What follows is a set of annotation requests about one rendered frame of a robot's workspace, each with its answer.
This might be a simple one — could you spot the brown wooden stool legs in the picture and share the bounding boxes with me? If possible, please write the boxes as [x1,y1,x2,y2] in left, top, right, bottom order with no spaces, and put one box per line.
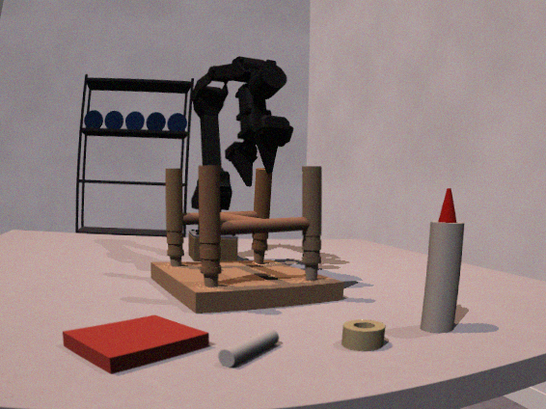
[166,165,321,287]

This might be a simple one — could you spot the brown wooden stool seat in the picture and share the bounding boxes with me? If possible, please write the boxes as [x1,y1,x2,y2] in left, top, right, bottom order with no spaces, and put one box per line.
[150,259,344,314]

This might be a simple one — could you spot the tan short hollow cylinder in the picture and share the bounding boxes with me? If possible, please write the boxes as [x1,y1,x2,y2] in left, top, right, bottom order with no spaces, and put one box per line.
[341,319,386,351]

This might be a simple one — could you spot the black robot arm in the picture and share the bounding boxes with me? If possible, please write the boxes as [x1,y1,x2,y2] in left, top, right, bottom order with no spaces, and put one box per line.
[192,56,287,212]

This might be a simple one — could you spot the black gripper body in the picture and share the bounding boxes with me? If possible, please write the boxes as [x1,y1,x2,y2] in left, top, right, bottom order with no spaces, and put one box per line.
[225,103,290,159]

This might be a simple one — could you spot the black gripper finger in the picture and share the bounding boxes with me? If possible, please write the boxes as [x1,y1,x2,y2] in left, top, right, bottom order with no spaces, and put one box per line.
[228,154,258,186]
[254,131,287,173]

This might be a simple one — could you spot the red flat block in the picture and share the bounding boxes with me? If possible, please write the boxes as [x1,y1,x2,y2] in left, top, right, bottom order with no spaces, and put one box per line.
[63,315,209,374]

